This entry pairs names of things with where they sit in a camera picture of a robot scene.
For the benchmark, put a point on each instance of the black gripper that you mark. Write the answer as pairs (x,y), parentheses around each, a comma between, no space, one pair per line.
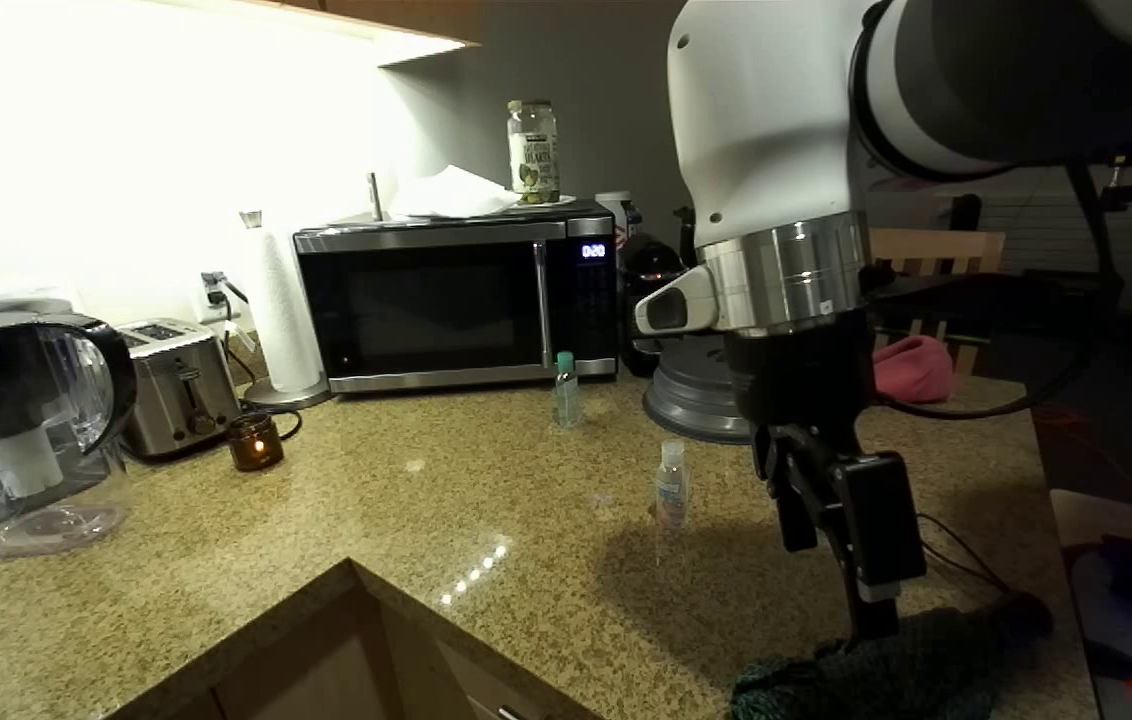
(800,393)

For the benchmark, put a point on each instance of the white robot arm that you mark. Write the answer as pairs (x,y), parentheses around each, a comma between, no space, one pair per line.
(769,111)

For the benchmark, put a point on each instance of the wooden chair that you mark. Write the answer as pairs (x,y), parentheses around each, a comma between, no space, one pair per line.
(937,255)

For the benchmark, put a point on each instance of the clear bottle white cap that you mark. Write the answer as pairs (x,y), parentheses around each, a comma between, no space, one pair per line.
(672,487)

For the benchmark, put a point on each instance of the pink cloth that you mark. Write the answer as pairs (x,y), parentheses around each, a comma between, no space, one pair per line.
(914,371)

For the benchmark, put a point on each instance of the grey plastic plate cover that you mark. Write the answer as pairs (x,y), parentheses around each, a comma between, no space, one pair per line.
(695,399)

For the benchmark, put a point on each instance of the clear bottle green cap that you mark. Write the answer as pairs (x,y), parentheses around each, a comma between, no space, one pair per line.
(567,390)

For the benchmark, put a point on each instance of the black coffee maker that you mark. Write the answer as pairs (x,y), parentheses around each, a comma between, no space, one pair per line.
(640,268)

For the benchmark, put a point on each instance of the black stainless microwave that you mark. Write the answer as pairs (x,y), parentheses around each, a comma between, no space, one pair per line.
(462,300)

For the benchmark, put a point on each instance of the brown cabinet corner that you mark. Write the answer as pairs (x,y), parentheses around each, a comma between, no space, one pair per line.
(343,645)

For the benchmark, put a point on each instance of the glass jar on microwave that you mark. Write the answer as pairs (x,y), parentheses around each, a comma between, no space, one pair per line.
(533,148)

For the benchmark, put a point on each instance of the white paper on microwave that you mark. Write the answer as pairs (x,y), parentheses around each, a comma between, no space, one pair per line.
(455,193)

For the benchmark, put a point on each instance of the paper towel roll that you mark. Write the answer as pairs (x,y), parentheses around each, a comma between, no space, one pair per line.
(291,362)

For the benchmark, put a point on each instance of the silver toaster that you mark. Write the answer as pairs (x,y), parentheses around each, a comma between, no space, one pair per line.
(180,390)

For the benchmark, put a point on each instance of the water filter pitcher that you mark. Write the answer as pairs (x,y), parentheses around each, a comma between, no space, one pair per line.
(65,399)

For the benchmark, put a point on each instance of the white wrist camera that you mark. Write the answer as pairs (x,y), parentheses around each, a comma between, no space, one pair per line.
(679,306)

